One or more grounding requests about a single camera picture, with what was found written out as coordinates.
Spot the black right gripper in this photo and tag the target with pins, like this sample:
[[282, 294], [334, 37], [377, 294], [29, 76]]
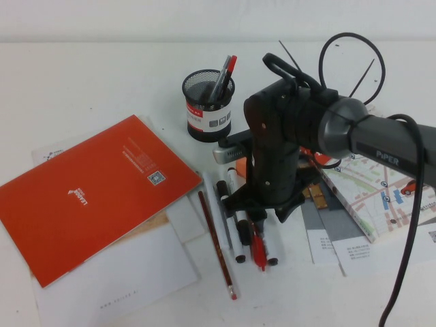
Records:
[[272, 143]]

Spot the white marker black cap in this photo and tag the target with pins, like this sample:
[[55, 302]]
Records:
[[222, 191], [238, 180], [272, 261]]

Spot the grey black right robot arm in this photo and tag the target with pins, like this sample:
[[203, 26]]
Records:
[[374, 139]]

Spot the red ballpoint pen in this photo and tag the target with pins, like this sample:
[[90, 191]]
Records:
[[257, 248]]

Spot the white plastic pen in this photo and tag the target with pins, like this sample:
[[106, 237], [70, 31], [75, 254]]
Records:
[[214, 204]]

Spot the black mesh pen holder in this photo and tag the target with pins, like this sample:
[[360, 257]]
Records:
[[204, 112]]

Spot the grey pen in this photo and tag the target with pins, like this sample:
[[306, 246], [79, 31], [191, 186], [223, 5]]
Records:
[[219, 80]]

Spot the red capped pen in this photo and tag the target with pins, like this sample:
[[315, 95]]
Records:
[[232, 64]]

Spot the dark red pencil with eraser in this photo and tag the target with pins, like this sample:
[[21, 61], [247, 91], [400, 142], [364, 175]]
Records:
[[218, 245]]

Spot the grey white printed brochure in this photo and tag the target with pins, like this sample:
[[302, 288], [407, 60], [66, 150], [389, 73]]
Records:
[[316, 231], [374, 259]]

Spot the orange cube eraser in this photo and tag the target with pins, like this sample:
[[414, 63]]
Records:
[[243, 167]]

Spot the white brochure with tan picture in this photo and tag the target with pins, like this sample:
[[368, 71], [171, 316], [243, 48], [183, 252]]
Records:
[[150, 227]]

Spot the white sheet with web address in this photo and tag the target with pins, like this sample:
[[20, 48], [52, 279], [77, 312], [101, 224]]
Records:
[[136, 279]]

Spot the orange notebook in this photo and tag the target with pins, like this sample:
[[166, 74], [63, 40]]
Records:
[[95, 197]]

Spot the black zip tie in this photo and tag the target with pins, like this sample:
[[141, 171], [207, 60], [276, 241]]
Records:
[[362, 80], [289, 56]]

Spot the silver grey wrist camera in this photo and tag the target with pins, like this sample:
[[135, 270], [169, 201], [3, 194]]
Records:
[[228, 154]]

